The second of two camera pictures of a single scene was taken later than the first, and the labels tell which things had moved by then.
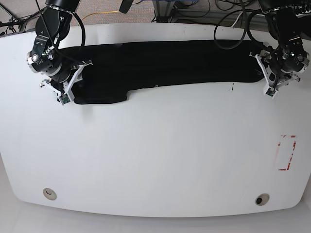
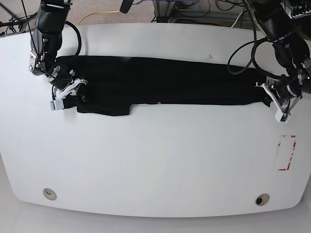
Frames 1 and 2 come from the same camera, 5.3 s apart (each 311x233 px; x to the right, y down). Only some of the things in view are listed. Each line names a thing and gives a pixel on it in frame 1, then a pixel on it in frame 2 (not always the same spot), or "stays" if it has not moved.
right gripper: [271, 63] → [285, 105]
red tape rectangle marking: [291, 158] stays
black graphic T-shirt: [113, 70] → [111, 85]
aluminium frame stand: [163, 9] stays
